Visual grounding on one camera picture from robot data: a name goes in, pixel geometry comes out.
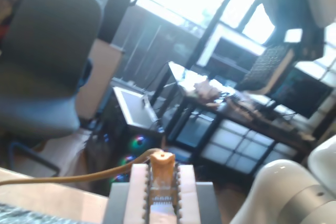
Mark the black computer tower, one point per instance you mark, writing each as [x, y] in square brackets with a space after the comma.
[136, 108]

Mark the black metal desk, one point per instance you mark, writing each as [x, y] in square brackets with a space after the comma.
[236, 108]

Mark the black textured mat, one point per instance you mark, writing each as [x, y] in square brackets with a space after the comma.
[26, 214]

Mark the black computer monitor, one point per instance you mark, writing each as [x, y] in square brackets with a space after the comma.
[302, 95]

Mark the grey office chair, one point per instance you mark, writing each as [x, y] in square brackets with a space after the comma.
[52, 37]

